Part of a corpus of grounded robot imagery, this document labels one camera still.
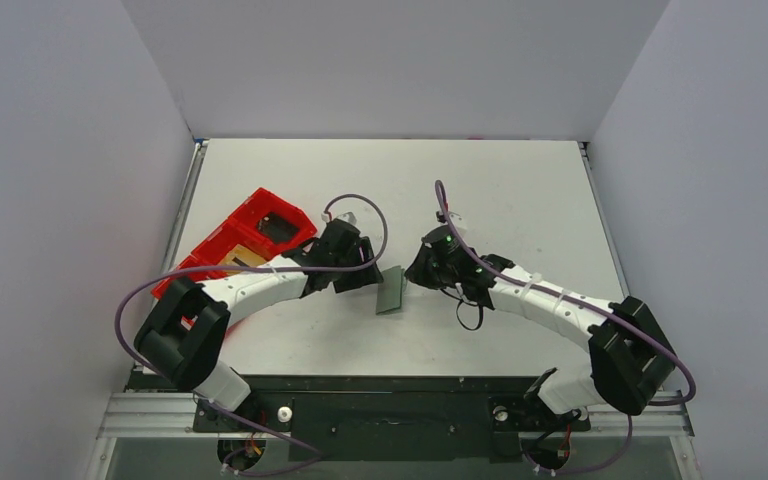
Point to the aluminium rail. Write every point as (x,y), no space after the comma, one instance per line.
(173,415)

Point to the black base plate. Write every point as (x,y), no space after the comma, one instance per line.
(395,419)

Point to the gold card in bin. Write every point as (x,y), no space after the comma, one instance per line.
(241,256)

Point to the green card holder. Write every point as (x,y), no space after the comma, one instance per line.
(390,292)

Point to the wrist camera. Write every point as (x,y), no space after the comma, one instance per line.
(347,217)
(453,219)

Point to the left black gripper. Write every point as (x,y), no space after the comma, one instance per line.
(365,275)

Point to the black card in bin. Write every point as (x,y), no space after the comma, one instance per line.
(276,228)

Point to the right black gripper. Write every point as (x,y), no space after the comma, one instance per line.
(424,268)

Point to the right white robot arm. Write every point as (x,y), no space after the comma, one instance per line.
(629,356)

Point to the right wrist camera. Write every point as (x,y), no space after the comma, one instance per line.
(453,219)

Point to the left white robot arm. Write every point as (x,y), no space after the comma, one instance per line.
(184,333)

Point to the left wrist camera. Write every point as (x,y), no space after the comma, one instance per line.
(347,217)

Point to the red plastic bin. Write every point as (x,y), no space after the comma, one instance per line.
(239,228)

